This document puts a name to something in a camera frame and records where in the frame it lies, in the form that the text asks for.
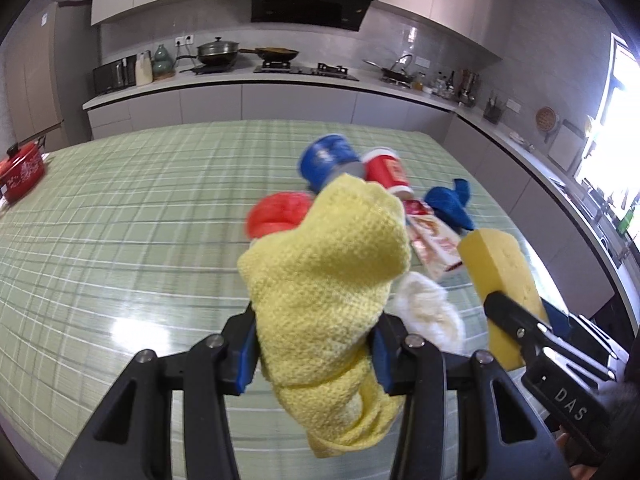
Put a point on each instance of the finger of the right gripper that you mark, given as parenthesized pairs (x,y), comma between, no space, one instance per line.
(558,319)
(516,336)

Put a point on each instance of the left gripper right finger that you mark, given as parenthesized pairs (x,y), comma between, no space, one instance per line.
(389,360)

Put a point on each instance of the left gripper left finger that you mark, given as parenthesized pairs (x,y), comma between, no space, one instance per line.
(237,367)

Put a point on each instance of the yellow sponge block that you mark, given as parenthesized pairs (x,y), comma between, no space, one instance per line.
(495,263)

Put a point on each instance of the yellow knitted cloth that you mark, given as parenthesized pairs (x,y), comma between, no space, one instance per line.
(317,291)

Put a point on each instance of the blue knitted cloth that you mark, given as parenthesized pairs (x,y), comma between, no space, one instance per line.
(449,205)

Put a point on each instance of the red plastic bag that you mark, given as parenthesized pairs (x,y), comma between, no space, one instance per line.
(277,212)

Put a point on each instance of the person's right hand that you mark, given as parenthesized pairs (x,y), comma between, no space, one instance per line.
(582,460)

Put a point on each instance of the red white milk carton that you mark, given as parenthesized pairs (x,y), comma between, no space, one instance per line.
(435,244)

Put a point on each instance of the green checkered tablecloth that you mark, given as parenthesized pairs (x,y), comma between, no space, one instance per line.
(131,242)

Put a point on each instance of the red paper cup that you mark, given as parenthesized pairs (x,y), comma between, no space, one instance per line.
(383,166)

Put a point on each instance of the white cutting board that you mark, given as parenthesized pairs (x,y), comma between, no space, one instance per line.
(566,145)

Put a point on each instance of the blue white paper cup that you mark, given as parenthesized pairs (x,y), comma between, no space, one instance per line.
(326,158)

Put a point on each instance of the round woven trivet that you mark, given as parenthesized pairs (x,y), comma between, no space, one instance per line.
(546,119)

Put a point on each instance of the black utensil holder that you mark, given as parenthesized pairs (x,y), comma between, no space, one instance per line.
(494,109)

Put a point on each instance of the black pan by sink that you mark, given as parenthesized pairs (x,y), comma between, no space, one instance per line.
(391,75)

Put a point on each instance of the chrome sink faucet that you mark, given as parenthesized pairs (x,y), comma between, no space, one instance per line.
(401,64)

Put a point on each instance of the red enamel pot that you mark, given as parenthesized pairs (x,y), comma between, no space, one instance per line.
(25,164)

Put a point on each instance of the black gas stove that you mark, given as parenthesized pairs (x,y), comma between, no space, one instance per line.
(320,70)

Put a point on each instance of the black frying pan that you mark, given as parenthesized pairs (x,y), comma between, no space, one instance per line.
(272,54)

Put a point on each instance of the lidded grey wok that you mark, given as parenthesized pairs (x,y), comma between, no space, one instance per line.
(215,53)

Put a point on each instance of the white kettle jug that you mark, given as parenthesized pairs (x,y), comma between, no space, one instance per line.
(143,68)

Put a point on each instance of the black microwave oven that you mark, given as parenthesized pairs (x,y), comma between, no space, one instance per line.
(115,76)

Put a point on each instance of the beige refrigerator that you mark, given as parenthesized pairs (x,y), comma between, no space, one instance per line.
(49,75)

